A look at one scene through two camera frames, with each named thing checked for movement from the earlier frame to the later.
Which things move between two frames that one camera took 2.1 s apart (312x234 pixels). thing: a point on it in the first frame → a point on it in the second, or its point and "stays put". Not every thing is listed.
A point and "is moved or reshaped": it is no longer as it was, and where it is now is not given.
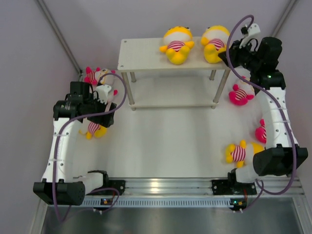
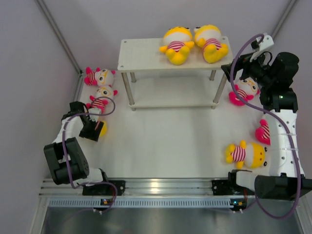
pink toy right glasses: x=261 y=132 stays put
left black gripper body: x=94 y=106 → x=88 y=130
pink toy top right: x=240 y=95 stays put
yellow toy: x=238 y=154 stays put
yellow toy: x=177 y=41 stays put
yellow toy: x=215 y=39 is moved or reshaped
